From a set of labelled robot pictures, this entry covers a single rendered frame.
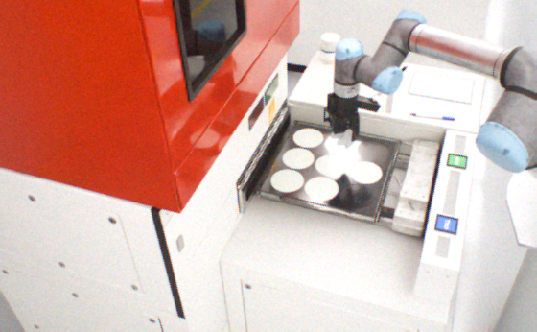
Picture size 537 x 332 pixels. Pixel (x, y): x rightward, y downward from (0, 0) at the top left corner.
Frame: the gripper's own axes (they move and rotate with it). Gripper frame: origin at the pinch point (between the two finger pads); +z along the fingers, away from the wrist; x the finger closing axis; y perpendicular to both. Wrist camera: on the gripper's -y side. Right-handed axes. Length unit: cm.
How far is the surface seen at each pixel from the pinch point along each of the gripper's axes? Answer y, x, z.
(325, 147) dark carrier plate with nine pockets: 3.6, -8.5, 6.5
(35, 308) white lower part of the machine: 104, -8, 38
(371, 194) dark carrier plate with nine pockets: 0.8, 16.3, 6.5
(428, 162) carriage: -23.5, 9.6, 8.4
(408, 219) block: -3.2, 29.3, 6.0
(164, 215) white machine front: 61, 29, -24
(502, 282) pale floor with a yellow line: -76, 12, 96
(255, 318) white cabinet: 41, 22, 38
